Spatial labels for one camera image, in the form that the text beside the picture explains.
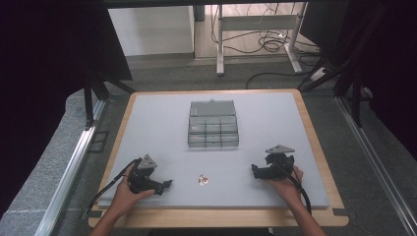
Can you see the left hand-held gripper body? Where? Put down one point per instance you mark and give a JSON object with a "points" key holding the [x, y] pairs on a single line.
{"points": [[141, 177]]}

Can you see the white metal desk frame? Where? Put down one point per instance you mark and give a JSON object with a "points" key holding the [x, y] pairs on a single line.
{"points": [[255, 32]]}

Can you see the wooden table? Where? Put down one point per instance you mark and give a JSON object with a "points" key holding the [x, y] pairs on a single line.
{"points": [[229, 217]]}

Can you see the aluminium rail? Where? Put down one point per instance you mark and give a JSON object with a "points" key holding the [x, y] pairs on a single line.
{"points": [[69, 183], [380, 167]]}

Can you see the person's right hand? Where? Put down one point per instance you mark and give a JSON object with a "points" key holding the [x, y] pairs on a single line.
{"points": [[287, 187]]}

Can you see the white cabinet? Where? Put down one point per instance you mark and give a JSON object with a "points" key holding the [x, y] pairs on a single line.
{"points": [[150, 29]]}

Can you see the small shiny jewelry piece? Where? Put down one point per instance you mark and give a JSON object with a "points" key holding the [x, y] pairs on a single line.
{"points": [[202, 179]]}

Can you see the black metal stand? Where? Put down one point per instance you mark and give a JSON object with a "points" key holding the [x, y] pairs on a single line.
{"points": [[347, 82], [95, 95]]}

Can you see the dark curtain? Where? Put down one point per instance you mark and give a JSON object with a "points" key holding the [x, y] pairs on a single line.
{"points": [[377, 59], [49, 85]]}

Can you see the grey foam mat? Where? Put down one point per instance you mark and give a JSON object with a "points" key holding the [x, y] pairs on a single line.
{"points": [[213, 157]]}

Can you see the white power strip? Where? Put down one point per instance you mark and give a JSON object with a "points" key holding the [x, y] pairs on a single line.
{"points": [[318, 74]]}

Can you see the person's left hand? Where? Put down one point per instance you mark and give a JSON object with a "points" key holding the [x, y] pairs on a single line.
{"points": [[125, 195]]}

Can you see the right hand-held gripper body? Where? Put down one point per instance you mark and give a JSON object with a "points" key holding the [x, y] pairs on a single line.
{"points": [[278, 164]]}

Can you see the clear plastic compartment box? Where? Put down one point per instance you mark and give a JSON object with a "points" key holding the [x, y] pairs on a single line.
{"points": [[212, 124]]}

